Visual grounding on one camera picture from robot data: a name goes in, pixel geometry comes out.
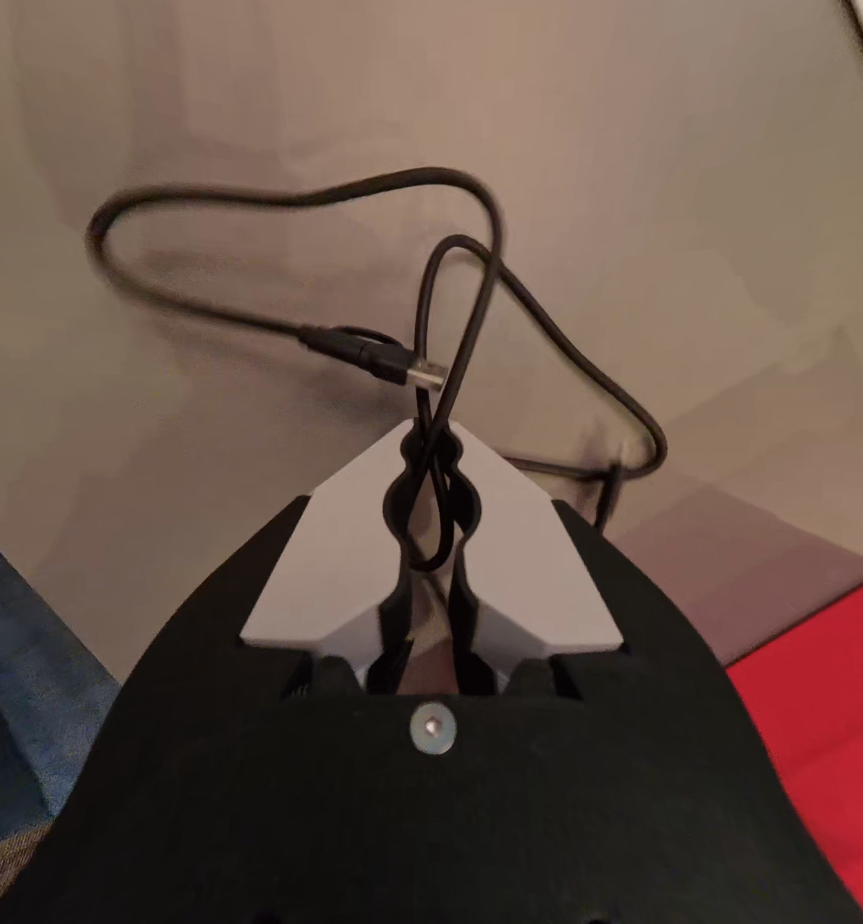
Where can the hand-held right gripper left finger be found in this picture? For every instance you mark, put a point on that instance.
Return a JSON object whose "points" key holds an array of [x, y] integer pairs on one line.
{"points": [[323, 570]]}

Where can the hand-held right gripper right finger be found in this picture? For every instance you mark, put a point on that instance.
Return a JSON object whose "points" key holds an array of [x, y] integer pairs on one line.
{"points": [[539, 577]]}

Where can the red plastic bin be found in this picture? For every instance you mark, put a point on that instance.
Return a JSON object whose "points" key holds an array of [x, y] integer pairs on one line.
{"points": [[821, 722]]}

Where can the person's jeans leg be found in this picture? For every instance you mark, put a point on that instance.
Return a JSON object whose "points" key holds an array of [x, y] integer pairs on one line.
{"points": [[12, 650]]}

